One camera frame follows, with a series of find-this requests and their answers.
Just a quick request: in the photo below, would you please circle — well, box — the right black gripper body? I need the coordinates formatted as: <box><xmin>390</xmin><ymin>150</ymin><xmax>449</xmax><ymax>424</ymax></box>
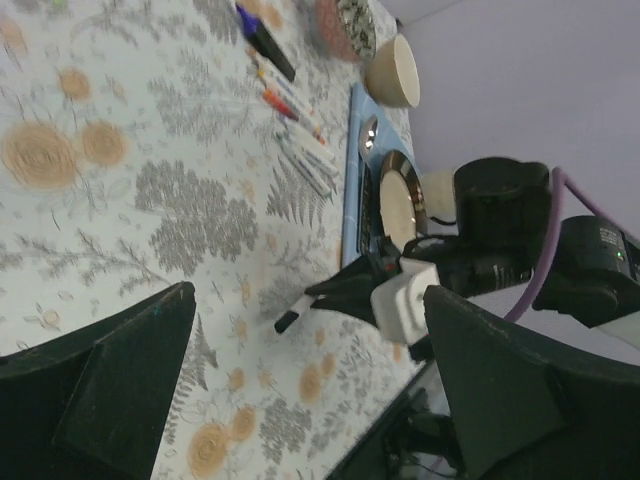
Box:
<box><xmin>379</xmin><ymin>234</ymin><xmax>533</xmax><ymax>298</ymax></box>

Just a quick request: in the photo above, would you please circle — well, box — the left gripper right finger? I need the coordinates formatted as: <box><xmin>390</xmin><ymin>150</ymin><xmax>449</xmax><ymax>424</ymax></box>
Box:
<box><xmin>424</xmin><ymin>286</ymin><xmax>639</xmax><ymax>479</ymax></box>

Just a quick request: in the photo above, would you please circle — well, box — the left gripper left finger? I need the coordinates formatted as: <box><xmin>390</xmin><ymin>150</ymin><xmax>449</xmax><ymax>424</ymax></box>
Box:
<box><xmin>1</xmin><ymin>282</ymin><xmax>196</xmax><ymax>479</ymax></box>

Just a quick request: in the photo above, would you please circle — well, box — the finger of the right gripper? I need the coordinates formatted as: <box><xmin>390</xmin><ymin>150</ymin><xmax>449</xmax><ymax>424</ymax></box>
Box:
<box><xmin>304</xmin><ymin>254</ymin><xmax>389</xmax><ymax>323</ymax></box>

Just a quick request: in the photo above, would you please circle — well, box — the black capped marker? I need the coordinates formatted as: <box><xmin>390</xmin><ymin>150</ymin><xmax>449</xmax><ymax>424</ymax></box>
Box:
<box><xmin>274</xmin><ymin>295</ymin><xmax>316</xmax><ymax>334</ymax></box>

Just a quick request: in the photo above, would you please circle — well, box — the red marker pen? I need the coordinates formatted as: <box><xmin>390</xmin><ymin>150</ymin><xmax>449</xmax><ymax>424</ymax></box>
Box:
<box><xmin>262</xmin><ymin>89</ymin><xmax>326</xmax><ymax>145</ymax></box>

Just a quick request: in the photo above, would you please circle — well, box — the purple black highlighter pen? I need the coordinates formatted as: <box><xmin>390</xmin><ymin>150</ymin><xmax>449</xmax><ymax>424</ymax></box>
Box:
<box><xmin>235</xmin><ymin>2</ymin><xmax>296</xmax><ymax>83</ymax></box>

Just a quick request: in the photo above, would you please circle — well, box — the green capped marker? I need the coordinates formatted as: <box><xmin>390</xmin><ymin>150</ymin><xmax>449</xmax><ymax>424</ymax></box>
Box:
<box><xmin>275</xmin><ymin>117</ymin><xmax>335</xmax><ymax>164</ymax></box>

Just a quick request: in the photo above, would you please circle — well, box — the yellow capped marker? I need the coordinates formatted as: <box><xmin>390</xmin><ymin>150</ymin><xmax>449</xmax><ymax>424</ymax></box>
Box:
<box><xmin>252</xmin><ymin>55</ymin><xmax>314</xmax><ymax>114</ymax></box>

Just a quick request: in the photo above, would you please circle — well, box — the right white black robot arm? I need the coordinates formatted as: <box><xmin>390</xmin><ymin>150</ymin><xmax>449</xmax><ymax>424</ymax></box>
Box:
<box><xmin>304</xmin><ymin>157</ymin><xmax>639</xmax><ymax>346</ymax></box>

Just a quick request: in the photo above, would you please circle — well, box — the dark rimmed dinner plate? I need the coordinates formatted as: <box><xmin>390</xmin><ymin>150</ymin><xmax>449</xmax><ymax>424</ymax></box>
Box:
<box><xmin>379</xmin><ymin>150</ymin><xmax>429</xmax><ymax>251</ymax></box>

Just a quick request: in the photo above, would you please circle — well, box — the metal fork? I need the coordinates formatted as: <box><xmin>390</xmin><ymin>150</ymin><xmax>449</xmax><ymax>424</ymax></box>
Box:
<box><xmin>359</xmin><ymin>163</ymin><xmax>373</xmax><ymax>253</ymax></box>

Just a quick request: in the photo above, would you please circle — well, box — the metal spoon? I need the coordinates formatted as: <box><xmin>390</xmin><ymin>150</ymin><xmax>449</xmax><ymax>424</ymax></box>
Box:
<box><xmin>358</xmin><ymin>115</ymin><xmax>379</xmax><ymax>164</ymax></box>

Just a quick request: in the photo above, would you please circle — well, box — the blue checked cloth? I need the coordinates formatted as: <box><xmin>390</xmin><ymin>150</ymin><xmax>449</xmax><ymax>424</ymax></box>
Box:
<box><xmin>342</xmin><ymin>82</ymin><xmax>415</xmax><ymax>266</ymax></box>

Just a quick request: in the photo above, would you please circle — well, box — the cream ceramic bowl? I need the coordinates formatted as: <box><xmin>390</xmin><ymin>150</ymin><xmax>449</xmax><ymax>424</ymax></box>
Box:
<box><xmin>364</xmin><ymin>34</ymin><xmax>421</xmax><ymax>108</ymax></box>

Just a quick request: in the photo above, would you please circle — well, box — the floral tablecloth mat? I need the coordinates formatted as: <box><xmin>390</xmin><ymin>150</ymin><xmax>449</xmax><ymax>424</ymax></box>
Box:
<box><xmin>1</xmin><ymin>1</ymin><xmax>415</xmax><ymax>479</ymax></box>

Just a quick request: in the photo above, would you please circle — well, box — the floral dark patterned bowl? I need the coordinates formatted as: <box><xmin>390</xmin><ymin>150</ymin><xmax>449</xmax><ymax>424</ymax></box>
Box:
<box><xmin>314</xmin><ymin>0</ymin><xmax>377</xmax><ymax>63</ymax></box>

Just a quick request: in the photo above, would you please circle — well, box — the cream mug dark handle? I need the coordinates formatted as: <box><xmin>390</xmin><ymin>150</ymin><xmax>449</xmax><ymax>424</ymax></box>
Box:
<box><xmin>420</xmin><ymin>169</ymin><xmax>456</xmax><ymax>221</ymax></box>

